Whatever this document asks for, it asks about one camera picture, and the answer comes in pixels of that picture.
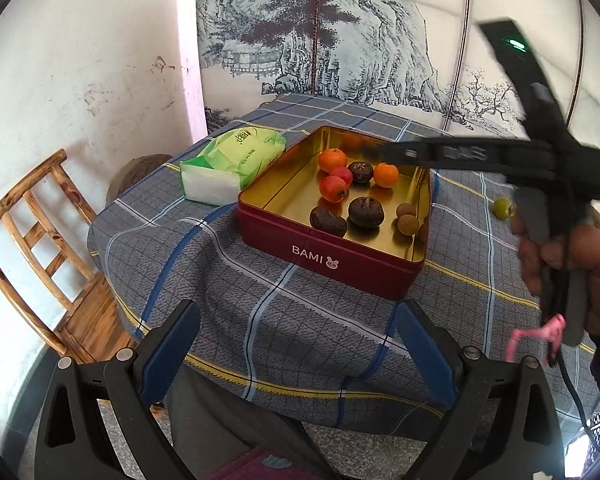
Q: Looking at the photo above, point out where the dark brown round fruit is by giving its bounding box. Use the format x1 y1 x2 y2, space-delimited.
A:
309 206 347 235
348 160 374 184
348 197 385 228

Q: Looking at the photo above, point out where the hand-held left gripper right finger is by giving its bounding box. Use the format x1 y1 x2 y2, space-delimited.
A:
395 299 566 480

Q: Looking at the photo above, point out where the pink cable tie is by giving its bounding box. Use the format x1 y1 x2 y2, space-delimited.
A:
507 312 566 366

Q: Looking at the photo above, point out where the orange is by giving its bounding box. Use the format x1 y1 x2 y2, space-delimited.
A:
373 162 400 189
318 148 348 173

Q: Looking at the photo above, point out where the red-orange fruit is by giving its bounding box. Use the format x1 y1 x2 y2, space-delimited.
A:
319 177 350 204

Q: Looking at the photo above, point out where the wooden chair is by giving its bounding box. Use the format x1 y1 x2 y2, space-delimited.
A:
0 149 136 363

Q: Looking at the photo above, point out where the green tissue pack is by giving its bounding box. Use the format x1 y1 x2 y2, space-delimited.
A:
180 127 287 206

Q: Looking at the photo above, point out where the red floor mat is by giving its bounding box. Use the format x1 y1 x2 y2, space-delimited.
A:
215 447 331 480

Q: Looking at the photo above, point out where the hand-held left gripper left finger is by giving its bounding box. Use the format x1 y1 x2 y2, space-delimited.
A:
32 299 202 480

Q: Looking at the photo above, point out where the grey plaid tablecloth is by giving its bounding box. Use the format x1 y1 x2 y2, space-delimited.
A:
87 92 600 453

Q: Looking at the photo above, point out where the red metal tin box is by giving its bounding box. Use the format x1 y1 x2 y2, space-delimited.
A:
237 125 431 301

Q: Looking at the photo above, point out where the landscape wall mural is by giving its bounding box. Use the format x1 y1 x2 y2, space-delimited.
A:
195 0 600 141

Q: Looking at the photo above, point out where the round brown stool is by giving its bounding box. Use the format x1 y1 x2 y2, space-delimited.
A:
105 154 173 206

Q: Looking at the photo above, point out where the black cable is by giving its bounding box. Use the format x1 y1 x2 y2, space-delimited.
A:
555 350 600 461

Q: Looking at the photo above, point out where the grey trouser leg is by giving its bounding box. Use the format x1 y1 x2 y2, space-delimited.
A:
167 370 331 480

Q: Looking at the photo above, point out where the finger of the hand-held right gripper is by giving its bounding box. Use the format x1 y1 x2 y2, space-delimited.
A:
405 157 513 177
362 135 511 161

